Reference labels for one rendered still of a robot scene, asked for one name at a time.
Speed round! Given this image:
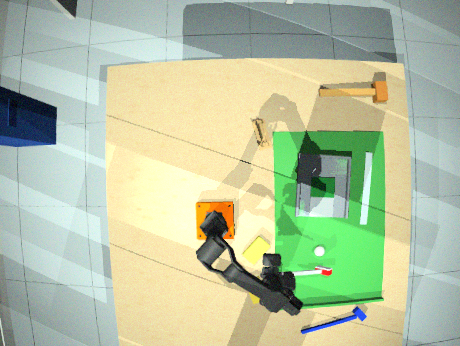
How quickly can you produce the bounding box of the white golf ball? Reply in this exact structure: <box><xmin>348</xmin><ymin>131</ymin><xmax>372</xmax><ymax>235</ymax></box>
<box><xmin>314</xmin><ymin>246</ymin><xmax>324</xmax><ymax>257</ymax></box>

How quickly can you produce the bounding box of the green flat mat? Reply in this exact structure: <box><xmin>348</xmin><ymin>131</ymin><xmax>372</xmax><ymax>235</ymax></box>
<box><xmin>273</xmin><ymin>131</ymin><xmax>386</xmax><ymax>304</ymax></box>

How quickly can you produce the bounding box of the white flat bar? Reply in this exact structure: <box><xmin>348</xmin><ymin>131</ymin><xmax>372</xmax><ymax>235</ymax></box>
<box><xmin>360</xmin><ymin>152</ymin><xmax>372</xmax><ymax>225</ymax></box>

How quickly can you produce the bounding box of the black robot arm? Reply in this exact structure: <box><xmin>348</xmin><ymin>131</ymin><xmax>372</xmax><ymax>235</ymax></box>
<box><xmin>196</xmin><ymin>210</ymin><xmax>303</xmax><ymax>316</ymax></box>

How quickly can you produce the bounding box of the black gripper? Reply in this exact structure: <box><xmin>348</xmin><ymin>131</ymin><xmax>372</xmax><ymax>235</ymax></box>
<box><xmin>262</xmin><ymin>253</ymin><xmax>282</xmax><ymax>284</ymax></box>

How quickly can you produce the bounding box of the blue putter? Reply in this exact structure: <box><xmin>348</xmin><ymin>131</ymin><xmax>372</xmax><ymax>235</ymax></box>
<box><xmin>301</xmin><ymin>306</ymin><xmax>367</xmax><ymax>334</ymax></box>

